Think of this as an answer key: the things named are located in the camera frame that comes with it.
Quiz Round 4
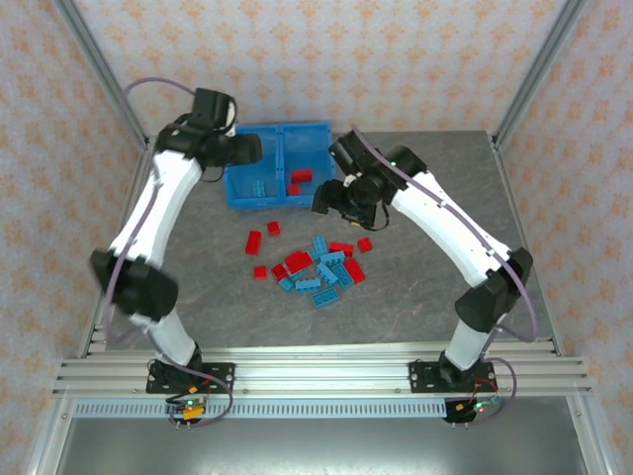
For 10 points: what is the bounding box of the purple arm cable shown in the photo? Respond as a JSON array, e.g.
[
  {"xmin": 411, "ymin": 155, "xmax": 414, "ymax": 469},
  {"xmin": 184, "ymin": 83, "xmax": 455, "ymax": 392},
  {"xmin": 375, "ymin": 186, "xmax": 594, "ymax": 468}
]
[
  {"xmin": 102, "ymin": 76, "xmax": 234, "ymax": 428},
  {"xmin": 351, "ymin": 127, "xmax": 540, "ymax": 427}
]

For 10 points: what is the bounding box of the aluminium table edge rail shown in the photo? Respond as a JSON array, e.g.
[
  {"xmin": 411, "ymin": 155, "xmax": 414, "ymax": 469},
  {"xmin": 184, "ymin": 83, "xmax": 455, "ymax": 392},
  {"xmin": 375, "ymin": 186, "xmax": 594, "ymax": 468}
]
[{"xmin": 81, "ymin": 337, "xmax": 565, "ymax": 363}]

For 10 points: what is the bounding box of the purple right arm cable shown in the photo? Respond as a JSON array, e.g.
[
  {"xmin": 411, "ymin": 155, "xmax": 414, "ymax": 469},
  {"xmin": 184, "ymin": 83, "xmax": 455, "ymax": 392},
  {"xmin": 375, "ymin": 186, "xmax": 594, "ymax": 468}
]
[{"xmin": 351, "ymin": 127, "xmax": 540, "ymax": 427}]

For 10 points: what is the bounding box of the aluminium side rail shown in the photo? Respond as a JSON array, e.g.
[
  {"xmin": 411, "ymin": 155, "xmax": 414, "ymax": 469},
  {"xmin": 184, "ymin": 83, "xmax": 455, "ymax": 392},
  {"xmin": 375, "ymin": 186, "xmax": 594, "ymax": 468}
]
[
  {"xmin": 491, "ymin": 133, "xmax": 565, "ymax": 357},
  {"xmin": 78, "ymin": 136, "xmax": 157, "ymax": 357}
]

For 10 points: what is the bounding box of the grey slotted cable duct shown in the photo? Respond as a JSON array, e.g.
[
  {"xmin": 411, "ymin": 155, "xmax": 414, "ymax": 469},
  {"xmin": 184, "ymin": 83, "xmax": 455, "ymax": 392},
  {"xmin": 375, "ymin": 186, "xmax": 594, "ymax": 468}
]
[{"xmin": 73, "ymin": 399, "xmax": 449, "ymax": 421}]

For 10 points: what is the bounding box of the small circuit board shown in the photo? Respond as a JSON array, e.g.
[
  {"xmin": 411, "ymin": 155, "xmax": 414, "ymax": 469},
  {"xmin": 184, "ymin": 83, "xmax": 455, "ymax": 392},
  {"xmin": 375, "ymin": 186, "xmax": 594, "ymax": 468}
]
[{"xmin": 454, "ymin": 395, "xmax": 501, "ymax": 418}]

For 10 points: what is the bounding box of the aluminium frame leg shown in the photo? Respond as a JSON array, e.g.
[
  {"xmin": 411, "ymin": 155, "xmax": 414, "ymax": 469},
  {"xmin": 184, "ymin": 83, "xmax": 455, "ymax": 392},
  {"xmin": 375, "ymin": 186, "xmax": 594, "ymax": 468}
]
[
  {"xmin": 568, "ymin": 395, "xmax": 617, "ymax": 475},
  {"xmin": 27, "ymin": 395, "xmax": 75, "ymax": 475}
]

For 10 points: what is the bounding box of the grey metal panel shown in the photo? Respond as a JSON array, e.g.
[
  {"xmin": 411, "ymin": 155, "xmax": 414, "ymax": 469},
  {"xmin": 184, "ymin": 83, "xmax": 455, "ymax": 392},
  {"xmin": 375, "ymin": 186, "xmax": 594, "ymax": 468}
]
[{"xmin": 56, "ymin": 418, "xmax": 589, "ymax": 475}]

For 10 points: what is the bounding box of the aluminium frame post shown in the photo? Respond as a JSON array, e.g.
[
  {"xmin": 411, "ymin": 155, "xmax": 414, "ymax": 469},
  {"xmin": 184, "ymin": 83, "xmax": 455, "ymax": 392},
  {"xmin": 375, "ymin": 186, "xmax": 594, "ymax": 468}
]
[
  {"xmin": 50, "ymin": 0, "xmax": 152, "ymax": 149},
  {"xmin": 492, "ymin": 0, "xmax": 592, "ymax": 149}
]

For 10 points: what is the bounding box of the blue plastic bin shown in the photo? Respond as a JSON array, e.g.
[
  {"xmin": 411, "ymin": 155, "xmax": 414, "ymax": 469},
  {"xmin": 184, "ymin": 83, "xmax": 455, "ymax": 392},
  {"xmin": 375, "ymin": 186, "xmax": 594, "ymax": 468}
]
[
  {"xmin": 222, "ymin": 123, "xmax": 286, "ymax": 213},
  {"xmin": 279, "ymin": 121, "xmax": 333, "ymax": 212}
]

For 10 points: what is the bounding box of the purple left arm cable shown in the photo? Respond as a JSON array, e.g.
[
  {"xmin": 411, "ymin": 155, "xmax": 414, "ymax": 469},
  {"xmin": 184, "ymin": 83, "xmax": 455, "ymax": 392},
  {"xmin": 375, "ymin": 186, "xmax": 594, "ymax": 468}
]
[{"xmin": 102, "ymin": 76, "xmax": 234, "ymax": 428}]

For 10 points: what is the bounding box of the circuit board yellow connector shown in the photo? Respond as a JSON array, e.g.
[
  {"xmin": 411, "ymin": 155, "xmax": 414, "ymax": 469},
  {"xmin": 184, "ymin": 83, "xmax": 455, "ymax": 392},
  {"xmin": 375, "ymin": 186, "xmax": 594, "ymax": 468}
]
[{"xmin": 166, "ymin": 395, "xmax": 208, "ymax": 423}]

